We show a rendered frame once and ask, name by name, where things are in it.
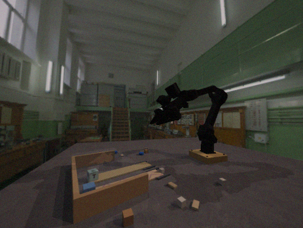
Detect tan strip with green crosshatch pattern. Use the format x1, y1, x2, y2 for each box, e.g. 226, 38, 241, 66
139, 162, 152, 168

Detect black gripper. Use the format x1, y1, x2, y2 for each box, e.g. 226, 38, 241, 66
150, 101, 181, 125

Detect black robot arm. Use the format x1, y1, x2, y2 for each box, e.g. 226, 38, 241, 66
156, 82, 228, 154

